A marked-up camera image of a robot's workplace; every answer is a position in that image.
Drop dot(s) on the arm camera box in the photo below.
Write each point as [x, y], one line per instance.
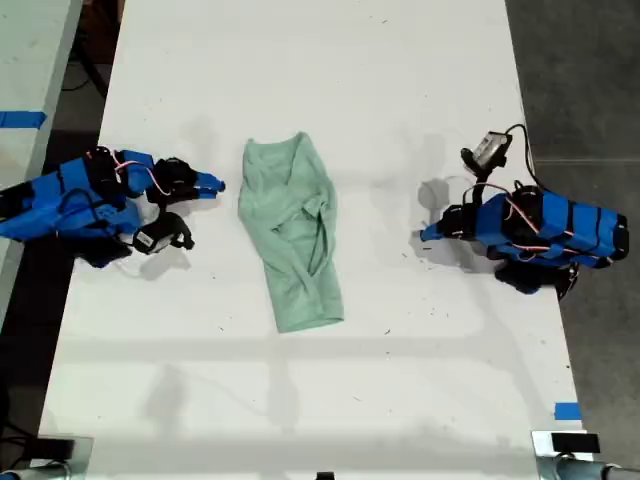
[155, 237]
[491, 149]

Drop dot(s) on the grey side table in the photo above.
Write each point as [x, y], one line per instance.
[30, 60]

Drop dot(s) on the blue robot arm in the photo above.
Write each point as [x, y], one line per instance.
[50, 200]
[575, 225]

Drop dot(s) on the metal table bracket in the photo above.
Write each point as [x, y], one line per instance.
[80, 460]
[542, 455]

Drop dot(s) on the small black box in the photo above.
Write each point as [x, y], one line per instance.
[55, 448]
[575, 443]

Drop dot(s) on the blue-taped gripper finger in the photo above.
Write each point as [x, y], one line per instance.
[205, 195]
[439, 226]
[437, 236]
[210, 181]

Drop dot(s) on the pale green T-shirt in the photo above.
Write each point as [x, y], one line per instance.
[295, 250]

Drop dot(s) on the small black clip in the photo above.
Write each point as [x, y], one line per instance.
[325, 476]

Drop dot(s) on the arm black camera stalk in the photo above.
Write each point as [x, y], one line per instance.
[472, 160]

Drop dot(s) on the long blue tape strip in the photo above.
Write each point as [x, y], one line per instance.
[22, 119]

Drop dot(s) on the short blue tape piece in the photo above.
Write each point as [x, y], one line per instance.
[567, 411]

